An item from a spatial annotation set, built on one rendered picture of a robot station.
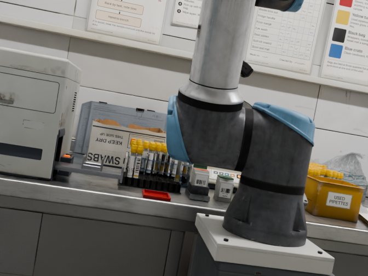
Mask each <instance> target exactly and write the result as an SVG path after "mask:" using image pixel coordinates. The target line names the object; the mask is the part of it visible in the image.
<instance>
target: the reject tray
mask: <svg viewBox="0 0 368 276"><path fill-rule="evenodd" d="M142 194H143V198H149V199H156V200H164V201H169V202H170V201H171V198H170V196H169V193H166V192H159V191H152V190H147V189H143V190H142Z"/></svg>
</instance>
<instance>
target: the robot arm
mask: <svg viewBox="0 0 368 276"><path fill-rule="evenodd" d="M303 2H304V0H202V6H201V10H200V16H199V22H198V29H197V35H196V39H195V46H194V52H193V57H192V63H191V70H190V76H189V80H188V81H186V82H185V83H183V84H182V85H181V86H180V87H179V92H178V95H174V96H170V98H169V102H168V110H167V118H166V148H167V152H168V155H169V156H170V157H171V158H172V159H174V160H179V161H182V162H186V163H189V164H191V165H193V164H198V165H204V166H210V167H214V168H221V169H227V170H233V171H240V172H241V177H240V183H239V187H238V189H237V191H236V193H235V195H234V197H233V199H232V201H231V203H230V204H229V206H228V208H227V210H226V212H225V215H224V218H223V224H222V226H223V228H224V229H225V230H227V231H229V232H230V233H232V234H234V235H237V236H239V237H242V238H245V239H248V240H252V241H254V242H258V243H262V244H268V245H274V246H282V247H292V248H293V247H300V246H304V245H305V244H306V238H307V224H306V217H305V212H304V204H303V196H304V190H305V186H306V181H307V175H308V169H309V163H310V159H311V154H312V148H313V147H314V142H313V141H314V133H315V123H314V121H313V120H312V119H311V118H310V117H308V116H307V115H305V114H302V113H299V112H296V111H293V110H290V109H288V108H284V107H280V106H277V105H271V104H268V103H264V102H255V103H254V105H252V109H250V108H244V107H243V102H244V97H243V96H242V94H241V93H240V91H239V90H238V83H239V78H240V76H241V77H243V78H246V77H249V76H250V75H251V74H252V72H253V71H254V70H253V69H252V67H251V66H250V65H249V64H248V63H247V62H245V61H244V60H243V59H244V54H245V49H246V44H247V41H248V35H249V30H250V25H251V20H252V15H253V12H254V6H256V7H263V8H269V9H275V10H280V11H281V12H297V11H299V10H300V9H301V7H302V4H303Z"/></svg>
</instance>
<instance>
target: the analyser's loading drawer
mask: <svg viewBox="0 0 368 276"><path fill-rule="evenodd" d="M86 158H87V154H85V155H84V156H83V160H82V164H81V165H79V164H72V163H65V162H58V161H55V163H54V170H61V171H68V172H72V173H80V174H87V175H94V176H101V177H108V178H113V179H120V182H119V183H122V179H123V173H124V166H125V164H122V170H121V171H119V170H111V169H104V168H103V165H104V158H105V157H103V158H102V160H101V164H99V163H92V162H86Z"/></svg>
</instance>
